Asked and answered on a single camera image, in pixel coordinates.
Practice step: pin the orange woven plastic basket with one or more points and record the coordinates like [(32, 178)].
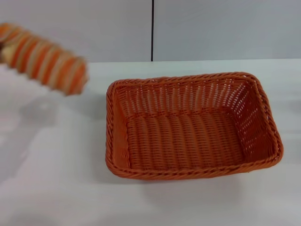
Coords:
[(188, 141)]

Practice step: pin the orange cream striped toy bread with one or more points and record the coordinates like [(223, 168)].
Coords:
[(47, 61)]

